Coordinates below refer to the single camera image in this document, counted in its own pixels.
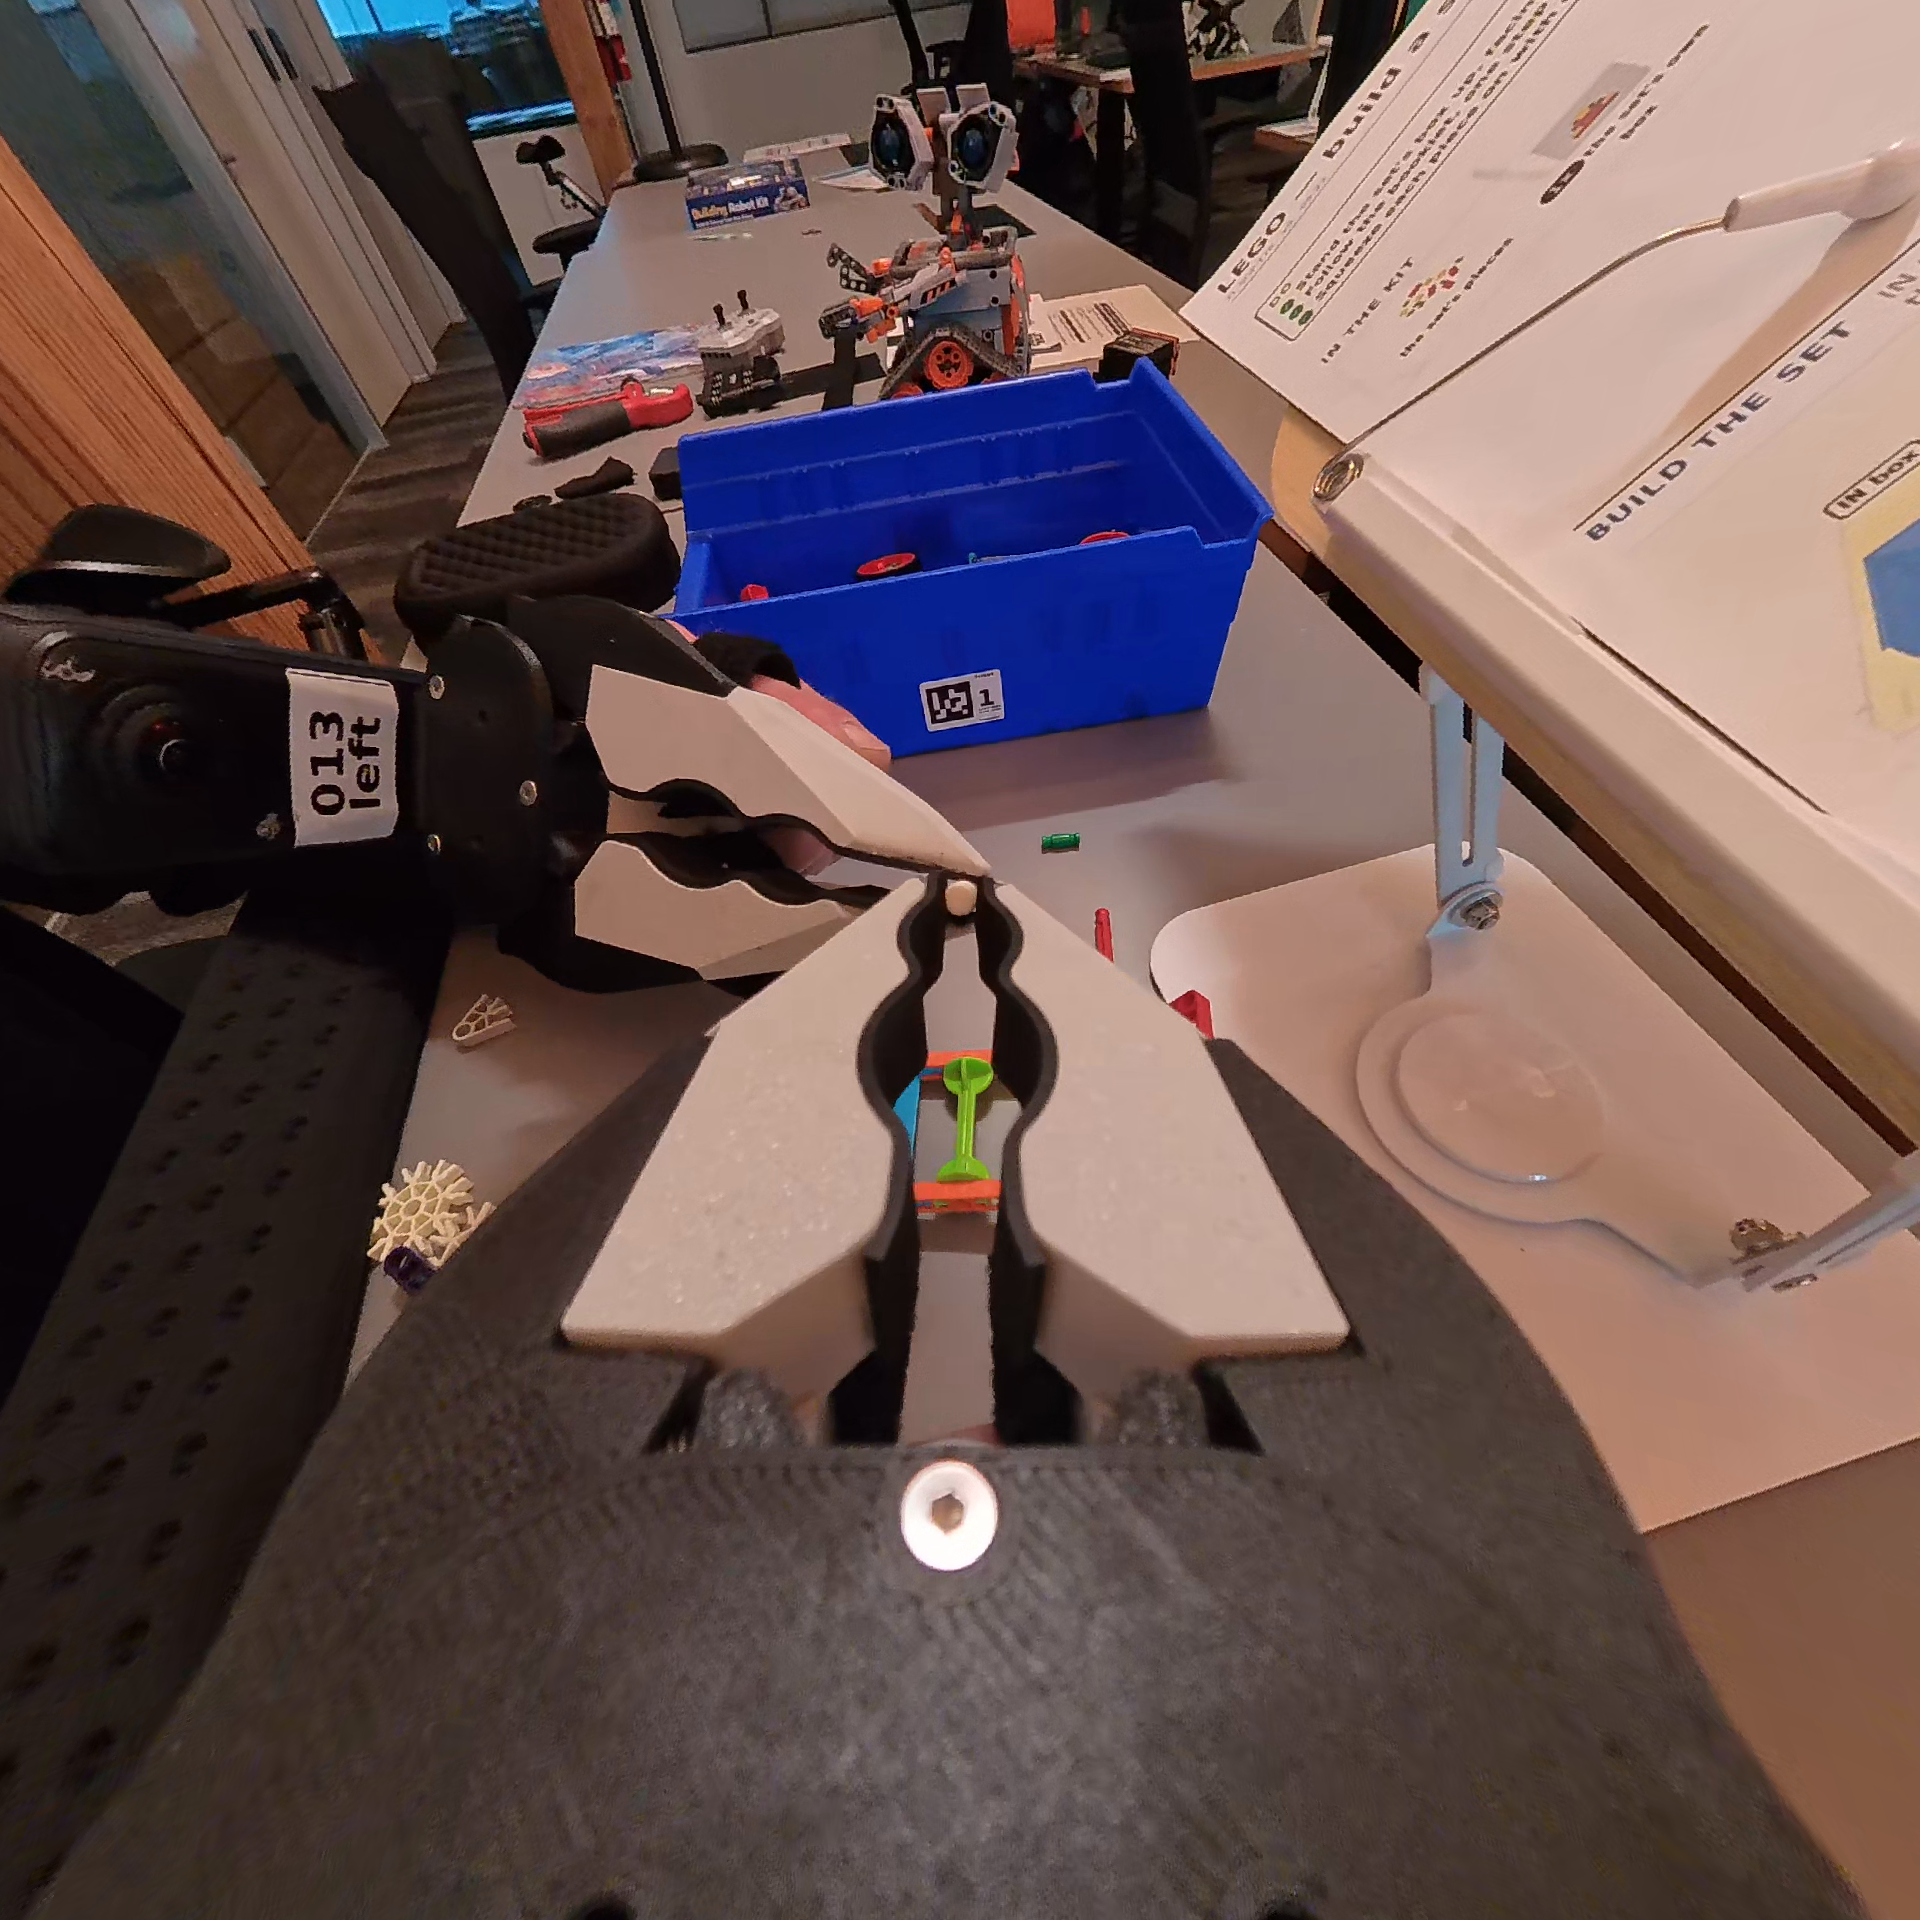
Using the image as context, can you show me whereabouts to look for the barcode paper sheet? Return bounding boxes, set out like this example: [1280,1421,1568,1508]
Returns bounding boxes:
[1035,285,1186,360]

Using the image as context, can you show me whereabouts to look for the blue printed box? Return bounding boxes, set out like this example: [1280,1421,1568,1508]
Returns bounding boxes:
[685,162,817,231]

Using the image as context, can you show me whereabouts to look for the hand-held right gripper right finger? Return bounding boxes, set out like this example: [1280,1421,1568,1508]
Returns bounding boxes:
[984,878,1356,1448]

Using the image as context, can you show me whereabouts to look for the person's left hand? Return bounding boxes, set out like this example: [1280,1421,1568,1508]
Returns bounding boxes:
[748,675,894,764]

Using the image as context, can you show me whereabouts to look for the black chair armrest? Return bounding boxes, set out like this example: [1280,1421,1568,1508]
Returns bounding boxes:
[0,504,368,662]

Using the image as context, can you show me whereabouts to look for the glass door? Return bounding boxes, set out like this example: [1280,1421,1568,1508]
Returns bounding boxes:
[0,0,467,483]

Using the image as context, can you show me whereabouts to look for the blue storage bin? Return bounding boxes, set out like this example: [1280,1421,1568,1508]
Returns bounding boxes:
[668,363,1274,758]

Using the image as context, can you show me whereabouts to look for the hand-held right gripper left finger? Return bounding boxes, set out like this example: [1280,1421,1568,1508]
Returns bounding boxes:
[557,878,940,1448]

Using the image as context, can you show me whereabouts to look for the toy tracked robot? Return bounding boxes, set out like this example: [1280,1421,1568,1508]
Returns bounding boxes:
[817,82,1037,399]

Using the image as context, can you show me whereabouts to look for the grey and black device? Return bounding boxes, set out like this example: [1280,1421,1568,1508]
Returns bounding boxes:
[694,299,784,416]

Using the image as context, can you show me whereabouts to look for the blue rod snowflake assembly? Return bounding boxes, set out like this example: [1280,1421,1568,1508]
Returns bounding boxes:
[368,1158,497,1296]

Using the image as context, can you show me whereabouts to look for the white metal stand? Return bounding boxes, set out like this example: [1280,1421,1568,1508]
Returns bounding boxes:
[1153,0,1920,1532]

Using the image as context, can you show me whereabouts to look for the colourful toy construction model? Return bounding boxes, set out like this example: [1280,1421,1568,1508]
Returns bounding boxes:
[892,903,1216,1221]

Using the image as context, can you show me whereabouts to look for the black textured armrest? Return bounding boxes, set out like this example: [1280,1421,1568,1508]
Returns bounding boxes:
[398,491,688,640]

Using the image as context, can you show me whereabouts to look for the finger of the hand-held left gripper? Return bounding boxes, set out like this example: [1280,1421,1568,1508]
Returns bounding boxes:
[586,662,994,882]
[570,829,904,984]

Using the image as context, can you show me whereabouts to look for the red and black tool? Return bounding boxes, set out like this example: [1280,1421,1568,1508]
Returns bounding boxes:
[521,376,694,456]

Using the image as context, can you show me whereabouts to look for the printed flat packet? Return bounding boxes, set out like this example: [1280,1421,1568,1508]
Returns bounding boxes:
[517,327,707,407]

